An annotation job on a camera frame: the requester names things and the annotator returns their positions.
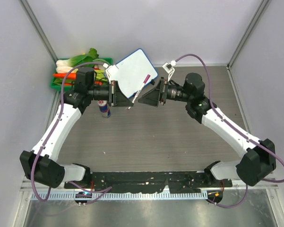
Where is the green plastic tray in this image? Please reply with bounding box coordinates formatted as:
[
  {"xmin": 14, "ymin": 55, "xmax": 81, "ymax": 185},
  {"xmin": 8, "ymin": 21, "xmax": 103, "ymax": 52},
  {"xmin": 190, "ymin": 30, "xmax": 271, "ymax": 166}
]
[{"xmin": 49, "ymin": 57, "xmax": 113, "ymax": 92}]

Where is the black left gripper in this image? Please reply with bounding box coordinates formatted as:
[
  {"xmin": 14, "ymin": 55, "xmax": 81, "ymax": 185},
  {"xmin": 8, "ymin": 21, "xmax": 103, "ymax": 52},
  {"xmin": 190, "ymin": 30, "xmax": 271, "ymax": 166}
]
[{"xmin": 88, "ymin": 80, "xmax": 133, "ymax": 107}]

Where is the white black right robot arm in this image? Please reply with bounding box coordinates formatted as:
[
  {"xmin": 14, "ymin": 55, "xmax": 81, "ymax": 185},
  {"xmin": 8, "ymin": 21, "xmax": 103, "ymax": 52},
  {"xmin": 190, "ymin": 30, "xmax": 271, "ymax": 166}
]
[{"xmin": 138, "ymin": 73, "xmax": 276, "ymax": 187}]

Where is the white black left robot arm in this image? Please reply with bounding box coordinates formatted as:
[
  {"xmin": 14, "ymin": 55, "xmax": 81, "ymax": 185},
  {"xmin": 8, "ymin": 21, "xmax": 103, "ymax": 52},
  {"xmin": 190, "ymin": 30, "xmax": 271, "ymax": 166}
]
[{"xmin": 20, "ymin": 67, "xmax": 133, "ymax": 189}]

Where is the white marker with magenta cap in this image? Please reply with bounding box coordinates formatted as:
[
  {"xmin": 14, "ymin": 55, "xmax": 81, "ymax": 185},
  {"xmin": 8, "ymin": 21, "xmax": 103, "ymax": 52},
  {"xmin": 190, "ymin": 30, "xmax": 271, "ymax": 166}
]
[{"xmin": 131, "ymin": 74, "xmax": 150, "ymax": 103}]

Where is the blue framed whiteboard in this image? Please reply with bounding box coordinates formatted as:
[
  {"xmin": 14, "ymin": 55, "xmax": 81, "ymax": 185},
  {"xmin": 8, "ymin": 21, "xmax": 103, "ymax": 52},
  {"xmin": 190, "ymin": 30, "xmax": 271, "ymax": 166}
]
[{"xmin": 111, "ymin": 49, "xmax": 158, "ymax": 93}]

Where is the pale green bean bundle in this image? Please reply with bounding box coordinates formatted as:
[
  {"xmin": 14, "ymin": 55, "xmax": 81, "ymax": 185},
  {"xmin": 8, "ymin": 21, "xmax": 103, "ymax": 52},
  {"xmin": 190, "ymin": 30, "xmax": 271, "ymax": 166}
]
[{"xmin": 93, "ymin": 59, "xmax": 111, "ymax": 71}]

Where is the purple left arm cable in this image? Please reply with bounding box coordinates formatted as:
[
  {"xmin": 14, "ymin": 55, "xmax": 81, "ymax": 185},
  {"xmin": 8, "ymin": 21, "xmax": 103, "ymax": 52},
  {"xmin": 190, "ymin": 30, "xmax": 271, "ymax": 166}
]
[{"xmin": 31, "ymin": 61, "xmax": 107, "ymax": 202}]

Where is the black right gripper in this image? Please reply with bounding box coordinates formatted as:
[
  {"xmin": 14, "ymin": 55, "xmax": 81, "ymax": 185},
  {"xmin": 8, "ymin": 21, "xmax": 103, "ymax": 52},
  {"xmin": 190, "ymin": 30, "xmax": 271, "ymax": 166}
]
[{"xmin": 139, "ymin": 77, "xmax": 193, "ymax": 106}]

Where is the small orange carrot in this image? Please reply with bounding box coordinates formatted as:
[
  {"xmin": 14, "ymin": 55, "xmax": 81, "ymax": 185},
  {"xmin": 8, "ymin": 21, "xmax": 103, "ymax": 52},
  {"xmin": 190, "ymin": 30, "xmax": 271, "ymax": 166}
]
[{"xmin": 95, "ymin": 81, "xmax": 103, "ymax": 86}]

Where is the green bok choy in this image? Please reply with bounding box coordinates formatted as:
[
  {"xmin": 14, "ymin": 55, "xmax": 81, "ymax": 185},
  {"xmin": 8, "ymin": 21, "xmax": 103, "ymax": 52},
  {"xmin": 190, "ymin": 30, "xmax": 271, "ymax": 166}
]
[{"xmin": 56, "ymin": 48, "xmax": 99, "ymax": 73}]

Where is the white slotted cable duct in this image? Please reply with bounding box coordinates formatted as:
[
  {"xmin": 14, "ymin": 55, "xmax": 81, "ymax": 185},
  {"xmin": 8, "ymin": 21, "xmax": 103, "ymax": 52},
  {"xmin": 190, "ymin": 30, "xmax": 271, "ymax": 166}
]
[{"xmin": 32, "ymin": 192, "xmax": 208, "ymax": 201}]

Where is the red bull can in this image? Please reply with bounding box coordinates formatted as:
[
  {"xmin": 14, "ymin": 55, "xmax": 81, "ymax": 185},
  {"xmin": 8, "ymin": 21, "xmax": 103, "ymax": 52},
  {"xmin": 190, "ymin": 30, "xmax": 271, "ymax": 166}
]
[{"xmin": 97, "ymin": 100, "xmax": 111, "ymax": 118}]

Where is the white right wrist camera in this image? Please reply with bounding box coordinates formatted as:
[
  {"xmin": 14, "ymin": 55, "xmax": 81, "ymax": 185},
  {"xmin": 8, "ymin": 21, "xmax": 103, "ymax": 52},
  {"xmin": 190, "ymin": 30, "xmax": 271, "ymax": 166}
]
[{"xmin": 162, "ymin": 60, "xmax": 176, "ymax": 82}]

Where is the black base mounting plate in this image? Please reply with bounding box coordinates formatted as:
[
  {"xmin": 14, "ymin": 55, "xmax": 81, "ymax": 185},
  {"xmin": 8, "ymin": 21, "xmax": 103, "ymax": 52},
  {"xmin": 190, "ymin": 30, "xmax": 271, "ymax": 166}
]
[{"xmin": 64, "ymin": 170, "xmax": 233, "ymax": 194}]

